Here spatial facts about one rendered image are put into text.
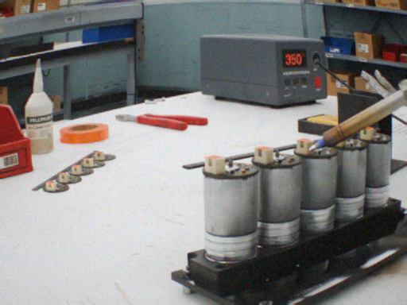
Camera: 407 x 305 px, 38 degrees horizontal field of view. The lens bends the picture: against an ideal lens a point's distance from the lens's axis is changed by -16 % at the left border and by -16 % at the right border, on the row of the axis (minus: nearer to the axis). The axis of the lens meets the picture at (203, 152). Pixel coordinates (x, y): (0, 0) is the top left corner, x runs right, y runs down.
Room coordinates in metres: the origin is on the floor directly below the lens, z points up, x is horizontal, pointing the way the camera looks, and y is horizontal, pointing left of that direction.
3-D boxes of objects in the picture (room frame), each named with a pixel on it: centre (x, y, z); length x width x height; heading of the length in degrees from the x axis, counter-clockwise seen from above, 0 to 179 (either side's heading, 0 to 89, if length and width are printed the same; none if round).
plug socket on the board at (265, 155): (0.31, -0.03, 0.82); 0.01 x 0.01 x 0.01; 36
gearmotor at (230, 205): (0.30, -0.01, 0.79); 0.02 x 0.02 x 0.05
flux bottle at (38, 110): (0.64, 0.17, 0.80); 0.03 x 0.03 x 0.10
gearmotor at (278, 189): (0.31, -0.03, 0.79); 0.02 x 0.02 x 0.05
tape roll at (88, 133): (0.70, 0.13, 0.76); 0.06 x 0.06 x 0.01
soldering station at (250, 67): (0.94, -0.09, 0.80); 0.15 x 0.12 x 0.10; 41
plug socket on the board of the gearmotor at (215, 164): (0.29, -0.01, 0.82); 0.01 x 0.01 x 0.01; 36
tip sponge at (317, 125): (0.70, -0.15, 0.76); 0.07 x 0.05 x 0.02; 47
